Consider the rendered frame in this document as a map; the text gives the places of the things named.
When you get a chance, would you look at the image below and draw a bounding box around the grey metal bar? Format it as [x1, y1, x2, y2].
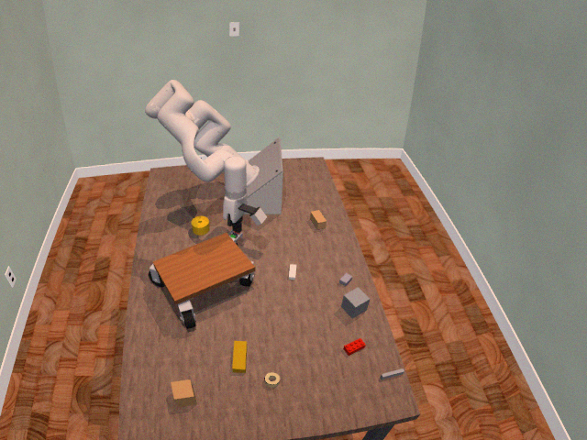
[381, 368, 404, 380]

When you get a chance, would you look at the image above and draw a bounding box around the yellow rectangular block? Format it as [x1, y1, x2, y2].
[232, 341, 247, 373]

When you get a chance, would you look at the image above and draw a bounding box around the yellow cylinder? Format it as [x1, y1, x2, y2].
[192, 216, 210, 236]

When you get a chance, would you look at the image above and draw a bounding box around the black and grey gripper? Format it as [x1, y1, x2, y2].
[223, 194, 248, 233]

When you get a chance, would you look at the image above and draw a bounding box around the beige roll of tape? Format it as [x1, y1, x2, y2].
[265, 372, 280, 388]

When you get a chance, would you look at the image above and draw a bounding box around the brown wheeled dolly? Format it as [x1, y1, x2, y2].
[149, 230, 255, 329]

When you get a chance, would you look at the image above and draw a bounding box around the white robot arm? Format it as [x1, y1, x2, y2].
[145, 80, 267, 226]

